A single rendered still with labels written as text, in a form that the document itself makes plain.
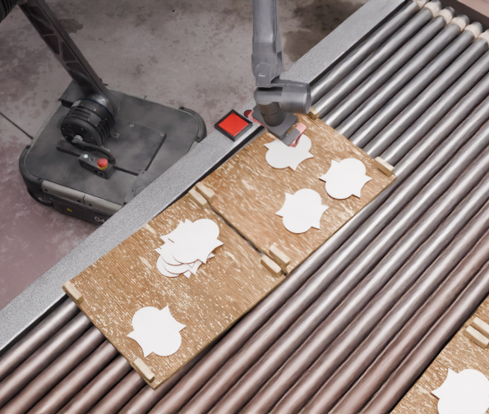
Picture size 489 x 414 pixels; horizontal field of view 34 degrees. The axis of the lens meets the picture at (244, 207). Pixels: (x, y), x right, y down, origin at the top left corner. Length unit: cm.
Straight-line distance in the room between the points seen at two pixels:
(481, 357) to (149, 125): 171
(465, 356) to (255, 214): 61
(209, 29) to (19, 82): 90
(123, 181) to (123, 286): 108
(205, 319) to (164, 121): 139
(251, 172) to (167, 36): 179
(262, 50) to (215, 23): 203
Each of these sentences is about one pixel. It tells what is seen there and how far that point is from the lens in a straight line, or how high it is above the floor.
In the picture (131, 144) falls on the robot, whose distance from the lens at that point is 304.
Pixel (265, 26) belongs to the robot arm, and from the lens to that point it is 181.
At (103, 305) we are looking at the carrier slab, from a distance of 191.
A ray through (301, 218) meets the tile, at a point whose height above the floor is 94.
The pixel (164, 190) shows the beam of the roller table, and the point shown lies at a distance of 209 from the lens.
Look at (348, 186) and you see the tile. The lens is 206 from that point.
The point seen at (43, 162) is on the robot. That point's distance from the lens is 308.
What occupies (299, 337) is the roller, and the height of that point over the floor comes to 92.
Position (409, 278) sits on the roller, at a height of 92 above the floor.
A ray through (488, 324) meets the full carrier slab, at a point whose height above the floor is 94.
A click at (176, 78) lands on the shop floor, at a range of 360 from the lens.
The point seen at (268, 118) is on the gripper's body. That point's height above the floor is 117.
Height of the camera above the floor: 261
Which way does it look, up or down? 56 degrees down
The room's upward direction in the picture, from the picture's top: 1 degrees counter-clockwise
